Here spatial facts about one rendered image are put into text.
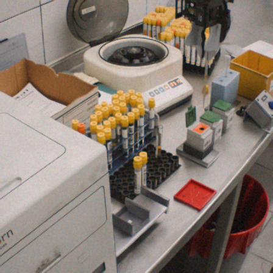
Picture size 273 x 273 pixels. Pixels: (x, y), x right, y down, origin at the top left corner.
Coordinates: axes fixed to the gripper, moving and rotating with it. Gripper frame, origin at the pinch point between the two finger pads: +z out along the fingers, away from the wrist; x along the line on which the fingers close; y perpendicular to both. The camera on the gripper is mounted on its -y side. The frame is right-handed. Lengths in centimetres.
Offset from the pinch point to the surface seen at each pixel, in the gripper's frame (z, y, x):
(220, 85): 17.0, -17.2, -4.6
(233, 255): 86, -23, 8
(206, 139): 20.7, 0.8, 2.0
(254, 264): 114, -45, 13
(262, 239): 114, -61, 10
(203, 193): 26.7, 10.4, 7.9
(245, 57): 19.0, -42.2, -8.1
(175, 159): 24.4, 7.2, -1.9
